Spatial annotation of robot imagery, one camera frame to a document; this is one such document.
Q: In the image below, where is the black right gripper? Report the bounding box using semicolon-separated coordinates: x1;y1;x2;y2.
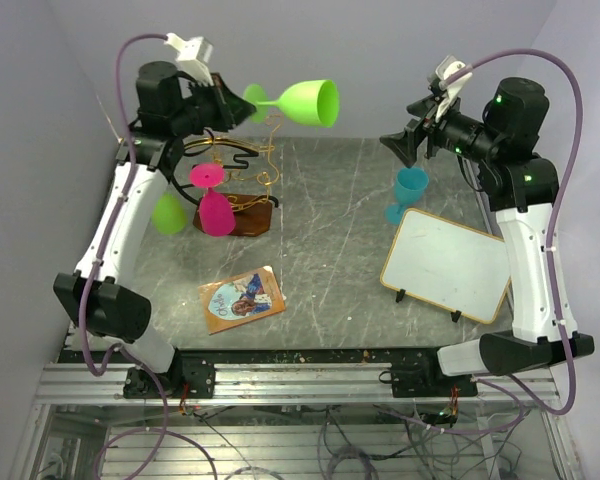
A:
381;91;503;167

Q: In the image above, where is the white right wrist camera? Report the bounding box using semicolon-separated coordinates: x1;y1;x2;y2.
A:
428;55;473;123

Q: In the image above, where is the aluminium extrusion rail base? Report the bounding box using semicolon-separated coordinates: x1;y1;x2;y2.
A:
33;360;560;406

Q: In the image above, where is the small framed whiteboard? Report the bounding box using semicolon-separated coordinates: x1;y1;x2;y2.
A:
380;208;510;324

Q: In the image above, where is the light green plastic wine glass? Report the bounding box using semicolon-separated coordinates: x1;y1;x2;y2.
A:
151;193;187;235

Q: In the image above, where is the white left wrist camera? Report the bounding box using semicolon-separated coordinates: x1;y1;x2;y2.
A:
164;33;213;86

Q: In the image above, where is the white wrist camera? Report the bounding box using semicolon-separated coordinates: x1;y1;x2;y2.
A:
428;55;473;123
164;33;213;86

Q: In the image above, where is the blue plastic wine glass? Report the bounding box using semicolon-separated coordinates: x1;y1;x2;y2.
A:
385;167;429;225

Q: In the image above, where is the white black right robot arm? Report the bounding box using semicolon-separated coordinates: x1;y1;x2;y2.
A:
379;77;595;397

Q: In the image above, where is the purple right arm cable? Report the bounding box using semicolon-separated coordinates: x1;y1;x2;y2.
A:
379;48;585;434

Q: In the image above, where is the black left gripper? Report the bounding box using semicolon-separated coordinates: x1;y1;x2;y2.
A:
174;73;260;139

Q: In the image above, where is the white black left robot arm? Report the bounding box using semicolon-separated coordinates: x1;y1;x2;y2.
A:
53;60;255;399

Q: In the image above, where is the pink plastic wine glass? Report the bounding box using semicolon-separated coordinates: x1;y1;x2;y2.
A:
189;163;236;237

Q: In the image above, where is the Othello picture book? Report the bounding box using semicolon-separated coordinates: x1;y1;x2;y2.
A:
198;266;286;335

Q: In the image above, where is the gold wire wine glass rack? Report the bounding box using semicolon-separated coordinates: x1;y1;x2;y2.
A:
169;112;285;237

